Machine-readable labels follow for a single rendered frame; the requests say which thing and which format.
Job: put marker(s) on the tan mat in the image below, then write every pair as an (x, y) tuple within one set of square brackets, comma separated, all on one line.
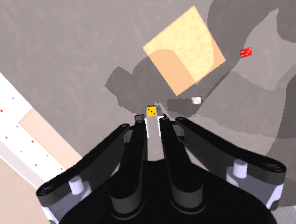
[(184, 52)]

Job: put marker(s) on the yellow die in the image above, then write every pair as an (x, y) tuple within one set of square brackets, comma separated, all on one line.
[(151, 110)]

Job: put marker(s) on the white die with black pips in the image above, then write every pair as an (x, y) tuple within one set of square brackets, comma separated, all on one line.
[(196, 100)]

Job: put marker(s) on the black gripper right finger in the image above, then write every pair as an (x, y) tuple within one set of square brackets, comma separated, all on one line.
[(261, 176)]

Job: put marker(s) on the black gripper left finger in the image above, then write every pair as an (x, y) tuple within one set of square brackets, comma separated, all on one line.
[(61, 193)]

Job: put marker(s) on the red die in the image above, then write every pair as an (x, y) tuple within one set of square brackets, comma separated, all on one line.
[(245, 52)]

